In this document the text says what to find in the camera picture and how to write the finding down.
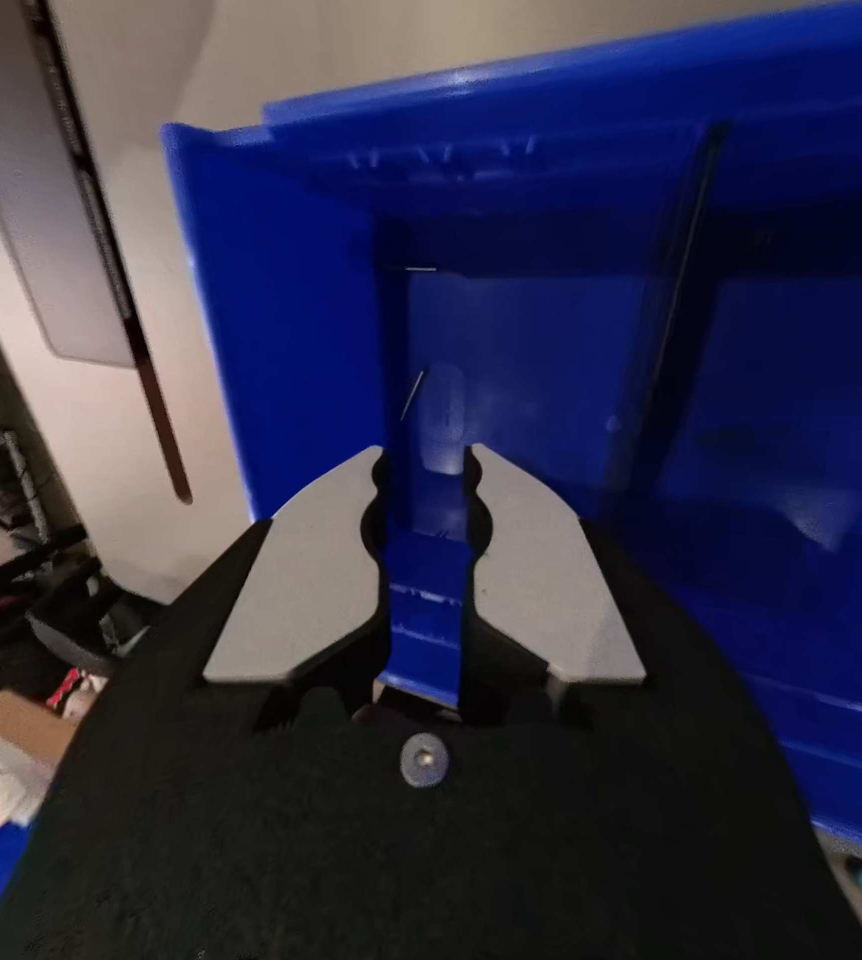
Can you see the black metal frame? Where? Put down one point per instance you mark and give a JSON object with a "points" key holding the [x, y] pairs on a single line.
{"points": [[18, 574]]}

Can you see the blue divided bin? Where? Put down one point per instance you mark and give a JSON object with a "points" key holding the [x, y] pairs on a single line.
{"points": [[551, 300]]}

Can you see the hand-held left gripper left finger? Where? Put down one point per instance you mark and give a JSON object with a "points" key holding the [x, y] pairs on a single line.
{"points": [[296, 585]]}

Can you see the white tablet stand with instructions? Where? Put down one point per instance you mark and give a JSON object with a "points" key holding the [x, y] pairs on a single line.
{"points": [[48, 225]]}

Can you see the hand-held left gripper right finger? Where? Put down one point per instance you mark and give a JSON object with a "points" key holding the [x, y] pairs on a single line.
{"points": [[551, 585]]}

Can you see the cardboard box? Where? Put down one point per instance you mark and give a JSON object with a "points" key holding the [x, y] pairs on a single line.
{"points": [[18, 727]]}

